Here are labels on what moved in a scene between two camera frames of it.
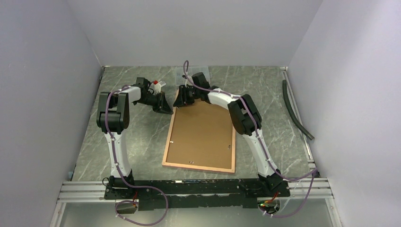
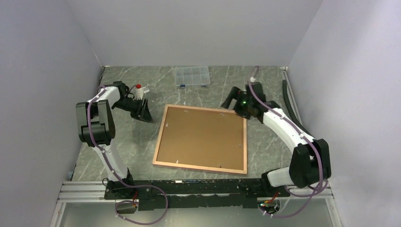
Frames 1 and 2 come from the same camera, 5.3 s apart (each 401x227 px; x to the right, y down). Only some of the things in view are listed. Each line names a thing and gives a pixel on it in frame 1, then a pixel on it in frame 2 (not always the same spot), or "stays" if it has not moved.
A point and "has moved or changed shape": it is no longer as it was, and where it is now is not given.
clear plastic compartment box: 180,79 stays
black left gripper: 162,106 to 143,112
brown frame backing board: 201,134 has moved or changed shape
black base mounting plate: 187,194 stays
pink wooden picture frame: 202,136 to 161,163
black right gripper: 181,99 to 234,93
